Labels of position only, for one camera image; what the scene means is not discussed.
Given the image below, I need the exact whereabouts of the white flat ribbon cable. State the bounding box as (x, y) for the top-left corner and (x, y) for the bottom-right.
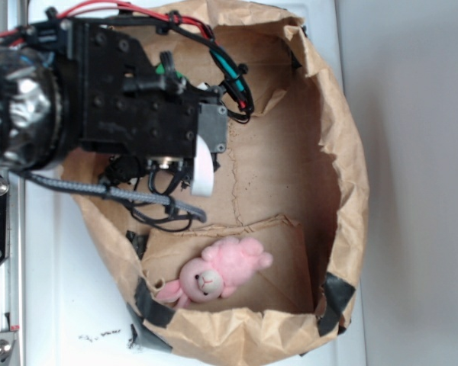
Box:
(191, 133), (215, 198)

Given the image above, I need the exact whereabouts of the black taped robot arm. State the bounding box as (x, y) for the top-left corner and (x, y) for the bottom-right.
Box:
(0, 15), (228, 172)

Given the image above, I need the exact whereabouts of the white tray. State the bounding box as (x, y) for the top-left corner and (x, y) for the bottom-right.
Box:
(21, 1), (367, 365)

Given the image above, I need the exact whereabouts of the aluminium frame rail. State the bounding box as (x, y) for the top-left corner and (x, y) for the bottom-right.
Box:
(0, 169), (25, 365)

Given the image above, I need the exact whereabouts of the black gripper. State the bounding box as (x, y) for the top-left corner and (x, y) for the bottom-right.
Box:
(22, 18), (228, 159)

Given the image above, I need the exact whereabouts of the pink plush bunny toy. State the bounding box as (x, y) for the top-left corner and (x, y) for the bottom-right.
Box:
(156, 236), (273, 309)

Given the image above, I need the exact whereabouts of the red and black wire bundle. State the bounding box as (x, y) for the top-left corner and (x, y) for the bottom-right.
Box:
(0, 0), (255, 125)

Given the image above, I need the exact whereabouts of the brown paper lined box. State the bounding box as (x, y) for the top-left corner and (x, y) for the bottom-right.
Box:
(76, 1), (369, 365)

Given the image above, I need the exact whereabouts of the grey braided cable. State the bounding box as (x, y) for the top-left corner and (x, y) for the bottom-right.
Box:
(22, 169), (208, 224)

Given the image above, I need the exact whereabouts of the green rectangular block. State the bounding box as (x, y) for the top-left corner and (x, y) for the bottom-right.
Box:
(155, 63), (188, 85)

